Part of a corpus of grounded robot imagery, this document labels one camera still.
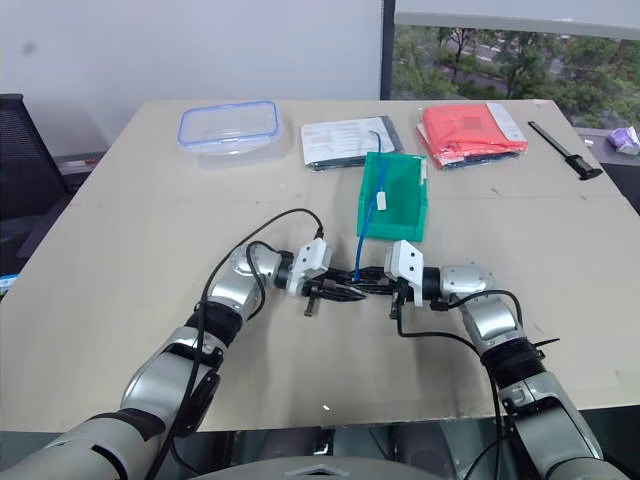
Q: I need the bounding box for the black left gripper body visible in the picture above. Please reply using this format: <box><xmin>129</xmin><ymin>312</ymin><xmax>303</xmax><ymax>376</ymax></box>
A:
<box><xmin>298</xmin><ymin>267</ymin><xmax>347</xmax><ymax>318</ymax></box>

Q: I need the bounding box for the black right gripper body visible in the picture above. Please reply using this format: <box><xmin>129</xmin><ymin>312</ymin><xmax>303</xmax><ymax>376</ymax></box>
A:
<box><xmin>379</xmin><ymin>269</ymin><xmax>417</xmax><ymax>321</ymax></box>

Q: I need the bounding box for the blue network cable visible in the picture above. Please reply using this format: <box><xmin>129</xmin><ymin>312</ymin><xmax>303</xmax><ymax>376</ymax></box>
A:
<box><xmin>352</xmin><ymin>129</ymin><xmax>387</xmax><ymax>285</ymax></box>

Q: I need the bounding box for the green plastic bin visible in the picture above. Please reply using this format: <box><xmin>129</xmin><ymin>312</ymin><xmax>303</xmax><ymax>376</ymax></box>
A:
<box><xmin>355</xmin><ymin>151</ymin><xmax>430</xmax><ymax>243</ymax></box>

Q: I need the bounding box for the white paper packet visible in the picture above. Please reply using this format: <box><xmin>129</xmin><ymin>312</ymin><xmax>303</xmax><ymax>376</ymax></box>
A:
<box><xmin>300</xmin><ymin>115</ymin><xmax>407</xmax><ymax>175</ymax></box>

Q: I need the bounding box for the dark rounded shape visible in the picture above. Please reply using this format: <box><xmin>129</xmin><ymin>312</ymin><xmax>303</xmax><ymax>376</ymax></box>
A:
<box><xmin>319</xmin><ymin>420</ymin><xmax>504</xmax><ymax>480</ymax></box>

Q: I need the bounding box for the red bagged garment packet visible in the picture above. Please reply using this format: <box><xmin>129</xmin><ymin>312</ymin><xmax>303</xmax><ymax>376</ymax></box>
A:
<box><xmin>415</xmin><ymin>102</ymin><xmax>530</xmax><ymax>173</ymax></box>

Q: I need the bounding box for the grey robot torso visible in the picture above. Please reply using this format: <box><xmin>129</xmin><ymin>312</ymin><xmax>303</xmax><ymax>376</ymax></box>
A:
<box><xmin>188</xmin><ymin>451</ymin><xmax>454</xmax><ymax>480</ymax></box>

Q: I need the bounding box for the clear container with blue rim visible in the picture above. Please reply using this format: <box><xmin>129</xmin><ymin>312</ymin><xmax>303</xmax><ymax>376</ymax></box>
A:
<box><xmin>177</xmin><ymin>100</ymin><xmax>287</xmax><ymax>172</ymax></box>

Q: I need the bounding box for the black caliper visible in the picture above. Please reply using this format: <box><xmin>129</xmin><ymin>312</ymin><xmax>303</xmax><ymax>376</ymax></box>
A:
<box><xmin>528</xmin><ymin>120</ymin><xmax>604</xmax><ymax>183</ymax></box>

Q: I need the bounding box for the grey low shelf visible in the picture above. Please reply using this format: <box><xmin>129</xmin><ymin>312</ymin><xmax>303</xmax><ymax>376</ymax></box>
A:
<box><xmin>53</xmin><ymin>151</ymin><xmax>107</xmax><ymax>192</ymax></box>

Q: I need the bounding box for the purple crumpled wrapper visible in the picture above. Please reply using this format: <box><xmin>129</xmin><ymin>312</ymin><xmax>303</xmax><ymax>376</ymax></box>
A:
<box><xmin>606</xmin><ymin>126</ymin><xmax>640</xmax><ymax>155</ymax></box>

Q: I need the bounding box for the blue and white box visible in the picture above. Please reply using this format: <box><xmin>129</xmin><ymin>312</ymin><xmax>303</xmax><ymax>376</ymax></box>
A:
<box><xmin>0</xmin><ymin>273</ymin><xmax>22</xmax><ymax>302</ymax></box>

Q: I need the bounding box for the black mesh office chair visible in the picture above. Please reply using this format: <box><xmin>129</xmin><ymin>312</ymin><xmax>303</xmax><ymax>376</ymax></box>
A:
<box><xmin>0</xmin><ymin>93</ymin><xmax>76</xmax><ymax>259</ymax></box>

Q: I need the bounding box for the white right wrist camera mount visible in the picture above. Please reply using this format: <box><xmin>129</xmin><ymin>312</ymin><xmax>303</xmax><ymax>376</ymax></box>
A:
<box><xmin>383</xmin><ymin>240</ymin><xmax>427</xmax><ymax>294</ymax></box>

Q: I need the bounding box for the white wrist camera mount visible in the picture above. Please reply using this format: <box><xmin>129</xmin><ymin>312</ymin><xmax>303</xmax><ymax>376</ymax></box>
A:
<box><xmin>291</xmin><ymin>238</ymin><xmax>334</xmax><ymax>296</ymax></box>
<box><xmin>383</xmin><ymin>240</ymin><xmax>427</xmax><ymax>294</ymax></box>

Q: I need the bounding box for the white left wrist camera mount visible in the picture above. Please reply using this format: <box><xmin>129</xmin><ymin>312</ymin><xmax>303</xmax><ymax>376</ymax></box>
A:
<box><xmin>291</xmin><ymin>238</ymin><xmax>334</xmax><ymax>296</ymax></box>

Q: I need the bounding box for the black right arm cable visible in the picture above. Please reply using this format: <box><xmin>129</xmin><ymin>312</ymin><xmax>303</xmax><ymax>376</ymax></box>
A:
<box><xmin>394</xmin><ymin>287</ymin><xmax>524</xmax><ymax>480</ymax></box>

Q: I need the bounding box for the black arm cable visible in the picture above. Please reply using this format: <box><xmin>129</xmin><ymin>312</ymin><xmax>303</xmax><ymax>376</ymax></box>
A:
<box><xmin>394</xmin><ymin>287</ymin><xmax>524</xmax><ymax>480</ymax></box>
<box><xmin>147</xmin><ymin>208</ymin><xmax>327</xmax><ymax>480</ymax></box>

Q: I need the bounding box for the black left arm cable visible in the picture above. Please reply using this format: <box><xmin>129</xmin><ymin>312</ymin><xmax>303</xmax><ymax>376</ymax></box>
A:
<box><xmin>147</xmin><ymin>208</ymin><xmax>327</xmax><ymax>480</ymax></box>

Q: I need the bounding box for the dark window frame post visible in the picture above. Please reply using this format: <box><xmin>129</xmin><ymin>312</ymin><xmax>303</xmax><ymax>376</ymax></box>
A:
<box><xmin>378</xmin><ymin>0</ymin><xmax>398</xmax><ymax>101</ymax></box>

